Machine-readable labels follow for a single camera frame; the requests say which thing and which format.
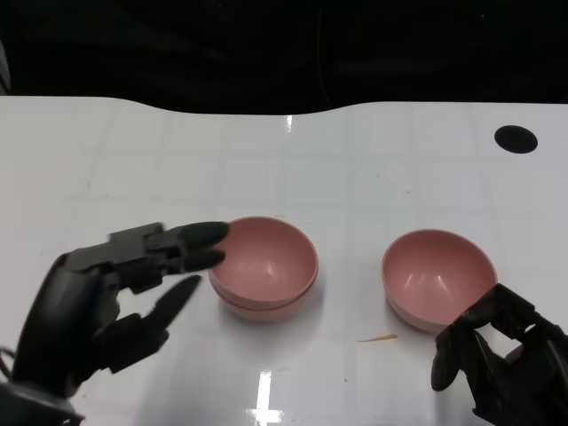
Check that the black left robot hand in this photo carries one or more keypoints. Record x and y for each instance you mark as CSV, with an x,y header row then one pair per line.
x,y
66,319

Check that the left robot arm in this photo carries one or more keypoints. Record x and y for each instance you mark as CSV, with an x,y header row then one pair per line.
x,y
31,406

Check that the black cloth backdrop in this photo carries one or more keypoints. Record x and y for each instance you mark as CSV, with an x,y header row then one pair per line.
x,y
177,44

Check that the pink plastic bowl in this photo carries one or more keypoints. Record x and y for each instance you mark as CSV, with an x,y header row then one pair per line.
x,y
435,270
266,314
266,257

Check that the orange sliver scrap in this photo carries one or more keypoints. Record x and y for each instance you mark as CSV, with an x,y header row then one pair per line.
x,y
381,338

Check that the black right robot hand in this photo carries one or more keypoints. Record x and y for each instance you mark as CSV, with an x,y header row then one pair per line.
x,y
532,386

